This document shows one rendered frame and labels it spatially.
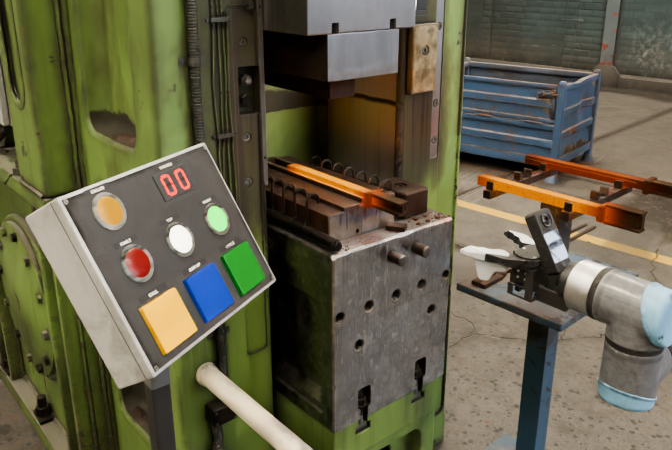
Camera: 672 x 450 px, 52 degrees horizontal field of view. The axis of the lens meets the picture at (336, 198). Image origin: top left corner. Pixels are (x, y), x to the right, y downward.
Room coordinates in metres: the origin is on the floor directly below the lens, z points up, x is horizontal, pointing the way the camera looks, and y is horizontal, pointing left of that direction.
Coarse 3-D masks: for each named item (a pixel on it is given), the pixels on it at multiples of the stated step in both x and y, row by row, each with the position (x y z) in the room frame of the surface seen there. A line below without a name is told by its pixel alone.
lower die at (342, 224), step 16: (288, 160) 1.80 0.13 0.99; (272, 176) 1.66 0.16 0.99; (288, 176) 1.66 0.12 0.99; (304, 176) 1.62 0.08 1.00; (336, 176) 1.65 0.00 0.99; (288, 192) 1.56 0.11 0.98; (320, 192) 1.53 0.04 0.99; (336, 192) 1.53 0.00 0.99; (384, 192) 1.52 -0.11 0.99; (288, 208) 1.51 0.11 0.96; (304, 208) 1.46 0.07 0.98; (320, 208) 1.45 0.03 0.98; (336, 208) 1.44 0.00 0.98; (352, 208) 1.44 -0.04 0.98; (368, 208) 1.47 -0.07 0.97; (320, 224) 1.42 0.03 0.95; (336, 224) 1.41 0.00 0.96; (352, 224) 1.44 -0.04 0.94; (368, 224) 1.47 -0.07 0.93; (384, 224) 1.50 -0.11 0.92
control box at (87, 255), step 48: (96, 192) 0.93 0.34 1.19; (144, 192) 1.00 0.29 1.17; (192, 192) 1.09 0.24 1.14; (48, 240) 0.89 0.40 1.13; (96, 240) 0.88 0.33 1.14; (144, 240) 0.95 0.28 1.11; (192, 240) 1.02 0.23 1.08; (240, 240) 1.11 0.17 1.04; (96, 288) 0.85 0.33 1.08; (144, 288) 0.90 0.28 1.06; (96, 336) 0.86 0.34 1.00; (144, 336) 0.85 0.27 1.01; (192, 336) 0.91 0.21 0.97
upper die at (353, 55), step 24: (264, 48) 1.57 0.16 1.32; (288, 48) 1.50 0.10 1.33; (312, 48) 1.43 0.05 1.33; (336, 48) 1.41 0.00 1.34; (360, 48) 1.45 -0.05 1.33; (384, 48) 1.50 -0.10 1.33; (288, 72) 1.50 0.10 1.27; (312, 72) 1.43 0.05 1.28; (336, 72) 1.41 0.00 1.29; (360, 72) 1.45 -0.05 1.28; (384, 72) 1.50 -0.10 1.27
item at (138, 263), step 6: (132, 252) 0.91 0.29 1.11; (138, 252) 0.92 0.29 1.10; (144, 252) 0.93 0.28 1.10; (126, 258) 0.90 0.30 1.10; (132, 258) 0.91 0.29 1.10; (138, 258) 0.91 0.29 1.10; (144, 258) 0.92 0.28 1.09; (126, 264) 0.89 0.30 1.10; (132, 264) 0.90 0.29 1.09; (138, 264) 0.91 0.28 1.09; (144, 264) 0.92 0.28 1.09; (150, 264) 0.93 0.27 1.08; (132, 270) 0.89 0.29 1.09; (138, 270) 0.90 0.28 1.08; (144, 270) 0.91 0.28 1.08; (138, 276) 0.90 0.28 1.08; (144, 276) 0.91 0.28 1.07
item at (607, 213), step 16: (480, 176) 1.65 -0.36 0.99; (512, 192) 1.58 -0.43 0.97; (528, 192) 1.54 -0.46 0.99; (544, 192) 1.52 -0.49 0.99; (576, 208) 1.45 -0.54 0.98; (592, 208) 1.43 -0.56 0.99; (608, 208) 1.41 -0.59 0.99; (624, 208) 1.38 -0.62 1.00; (608, 224) 1.40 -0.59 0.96; (624, 224) 1.38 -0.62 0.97; (640, 224) 1.35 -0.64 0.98
